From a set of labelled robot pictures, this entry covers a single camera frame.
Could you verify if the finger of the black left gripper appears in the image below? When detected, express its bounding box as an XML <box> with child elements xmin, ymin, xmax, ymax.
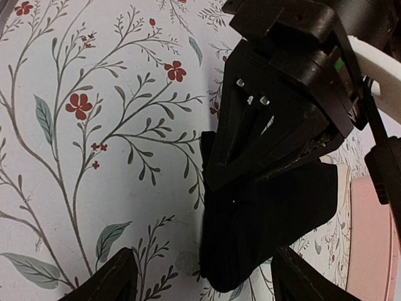
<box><xmin>204</xmin><ymin>40</ymin><xmax>344</xmax><ymax>191</ymax></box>

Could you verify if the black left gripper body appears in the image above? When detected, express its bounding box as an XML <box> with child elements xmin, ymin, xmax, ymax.
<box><xmin>222</xmin><ymin>1</ymin><xmax>376</xmax><ymax>137</ymax></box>

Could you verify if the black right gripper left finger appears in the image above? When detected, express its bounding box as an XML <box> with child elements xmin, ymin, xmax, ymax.
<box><xmin>60</xmin><ymin>247</ymin><xmax>138</xmax><ymax>301</ymax></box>

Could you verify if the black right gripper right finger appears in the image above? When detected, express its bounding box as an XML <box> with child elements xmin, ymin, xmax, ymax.
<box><xmin>271</xmin><ymin>246</ymin><xmax>358</xmax><ymax>301</ymax></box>

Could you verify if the black underwear beige waistband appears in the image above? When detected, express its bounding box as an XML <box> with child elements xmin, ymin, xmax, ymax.
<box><xmin>199</xmin><ymin>130</ymin><xmax>352</xmax><ymax>294</ymax></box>

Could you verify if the pink divided storage box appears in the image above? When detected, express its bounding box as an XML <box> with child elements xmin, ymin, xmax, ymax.
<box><xmin>346</xmin><ymin>176</ymin><xmax>400</xmax><ymax>300</ymax></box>

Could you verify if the floral patterned table mat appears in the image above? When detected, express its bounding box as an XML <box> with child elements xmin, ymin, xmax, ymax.
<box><xmin>0</xmin><ymin>0</ymin><xmax>370</xmax><ymax>301</ymax></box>

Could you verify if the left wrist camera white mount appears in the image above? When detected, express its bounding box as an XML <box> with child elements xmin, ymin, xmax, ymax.
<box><xmin>348</xmin><ymin>35</ymin><xmax>400</xmax><ymax>208</ymax></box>

